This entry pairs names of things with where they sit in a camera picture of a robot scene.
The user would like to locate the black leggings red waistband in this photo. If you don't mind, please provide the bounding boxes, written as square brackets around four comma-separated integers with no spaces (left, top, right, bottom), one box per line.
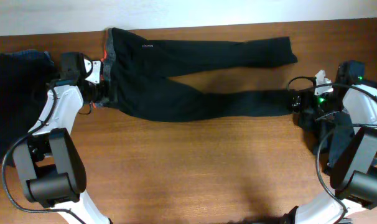
[93,27,299,123]

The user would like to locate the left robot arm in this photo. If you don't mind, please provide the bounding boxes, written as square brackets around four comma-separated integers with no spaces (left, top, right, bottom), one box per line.
[8,52,111,223]

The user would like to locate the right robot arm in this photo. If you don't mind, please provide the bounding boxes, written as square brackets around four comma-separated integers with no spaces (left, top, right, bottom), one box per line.
[280,60,377,223]

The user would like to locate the crumpled black garment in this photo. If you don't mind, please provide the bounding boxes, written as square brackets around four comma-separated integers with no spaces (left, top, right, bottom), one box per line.
[297,112,355,172]

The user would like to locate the folded blue jeans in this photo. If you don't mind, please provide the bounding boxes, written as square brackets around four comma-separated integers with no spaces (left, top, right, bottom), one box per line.
[0,49,54,64]

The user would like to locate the folded black garment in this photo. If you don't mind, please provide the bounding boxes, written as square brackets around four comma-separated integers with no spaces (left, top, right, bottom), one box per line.
[0,61,57,163]

